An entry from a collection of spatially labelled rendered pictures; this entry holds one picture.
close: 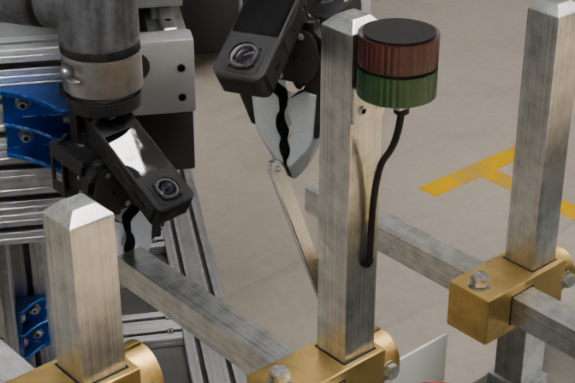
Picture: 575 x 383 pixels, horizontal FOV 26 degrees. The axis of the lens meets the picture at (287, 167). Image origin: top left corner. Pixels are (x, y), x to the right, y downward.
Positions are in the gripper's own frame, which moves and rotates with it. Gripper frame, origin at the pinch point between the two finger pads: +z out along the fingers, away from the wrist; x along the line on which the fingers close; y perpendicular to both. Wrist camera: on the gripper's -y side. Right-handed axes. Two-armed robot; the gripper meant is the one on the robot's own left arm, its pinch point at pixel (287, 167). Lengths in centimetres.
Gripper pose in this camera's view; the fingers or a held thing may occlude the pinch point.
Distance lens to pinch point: 106.6
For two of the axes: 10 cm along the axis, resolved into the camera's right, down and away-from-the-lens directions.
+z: 0.2, 8.8, 4.8
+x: -8.8, -2.1, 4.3
